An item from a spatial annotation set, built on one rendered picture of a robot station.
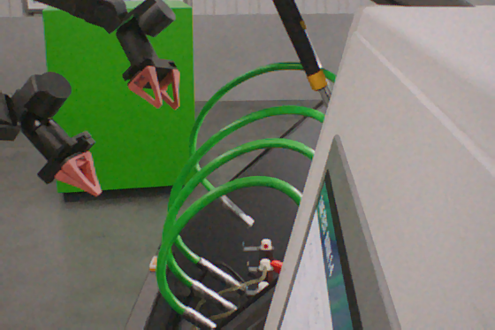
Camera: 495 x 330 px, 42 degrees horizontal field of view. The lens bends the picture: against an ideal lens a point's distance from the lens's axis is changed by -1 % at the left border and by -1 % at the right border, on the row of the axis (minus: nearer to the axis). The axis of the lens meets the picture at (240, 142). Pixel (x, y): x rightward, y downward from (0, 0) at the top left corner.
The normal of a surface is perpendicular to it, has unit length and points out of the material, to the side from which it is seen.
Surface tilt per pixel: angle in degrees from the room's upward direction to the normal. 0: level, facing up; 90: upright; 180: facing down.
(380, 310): 76
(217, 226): 90
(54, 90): 45
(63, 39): 90
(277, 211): 90
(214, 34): 90
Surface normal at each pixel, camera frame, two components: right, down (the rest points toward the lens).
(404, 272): -0.97, -0.24
